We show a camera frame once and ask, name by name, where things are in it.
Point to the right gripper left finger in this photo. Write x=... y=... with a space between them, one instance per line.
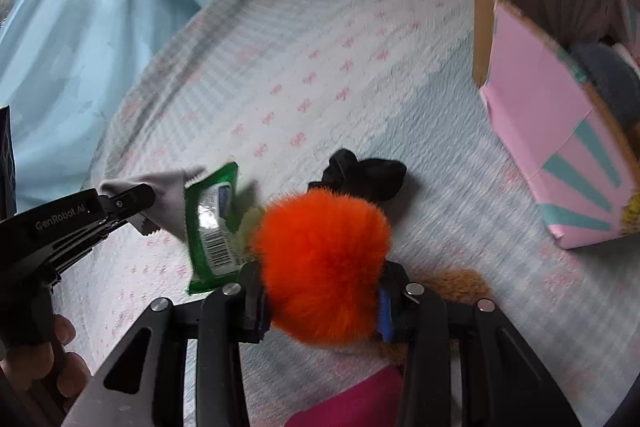
x=141 y=383

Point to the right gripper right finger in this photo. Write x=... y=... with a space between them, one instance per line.
x=503 y=382

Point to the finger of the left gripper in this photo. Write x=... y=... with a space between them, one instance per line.
x=129 y=205

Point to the grey cloth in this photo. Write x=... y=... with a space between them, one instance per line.
x=168 y=213

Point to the green wet wipes packet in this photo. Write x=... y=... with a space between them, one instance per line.
x=211 y=224

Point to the brown pink plush toy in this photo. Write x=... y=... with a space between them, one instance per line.
x=460 y=285

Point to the orange fluffy pompom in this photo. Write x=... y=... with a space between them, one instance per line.
x=322 y=255

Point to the magenta zip pouch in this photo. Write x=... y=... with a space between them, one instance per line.
x=372 y=403

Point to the black scrunchie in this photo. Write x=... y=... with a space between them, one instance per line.
x=375 y=180

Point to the grey soft item in box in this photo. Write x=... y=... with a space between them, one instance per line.
x=613 y=79

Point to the person's left hand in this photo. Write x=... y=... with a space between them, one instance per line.
x=23 y=366

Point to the light blue curtain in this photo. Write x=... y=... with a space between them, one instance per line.
x=65 y=67

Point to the pink cardboard box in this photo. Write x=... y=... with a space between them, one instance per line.
x=580 y=165

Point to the checked bed sheet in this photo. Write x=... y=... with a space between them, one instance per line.
x=278 y=86

